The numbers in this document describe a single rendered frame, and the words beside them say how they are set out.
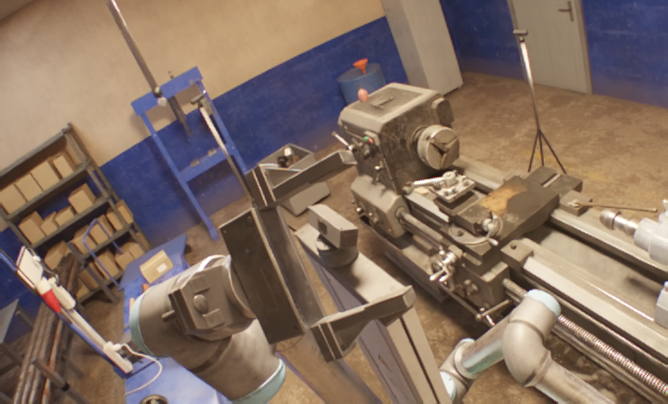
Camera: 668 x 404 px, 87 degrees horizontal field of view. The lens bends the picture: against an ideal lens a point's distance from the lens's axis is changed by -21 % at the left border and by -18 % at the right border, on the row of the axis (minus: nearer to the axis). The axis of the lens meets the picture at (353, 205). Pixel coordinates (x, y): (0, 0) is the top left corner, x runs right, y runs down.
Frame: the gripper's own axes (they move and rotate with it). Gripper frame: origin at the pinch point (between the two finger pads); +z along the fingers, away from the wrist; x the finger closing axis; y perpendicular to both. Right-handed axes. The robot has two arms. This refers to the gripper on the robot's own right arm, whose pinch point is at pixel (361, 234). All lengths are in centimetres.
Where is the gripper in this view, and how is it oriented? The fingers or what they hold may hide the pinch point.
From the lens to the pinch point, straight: 38.5
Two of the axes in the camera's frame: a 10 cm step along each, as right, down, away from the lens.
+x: 4.0, 9.1, -0.8
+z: 8.2, -4.0, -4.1
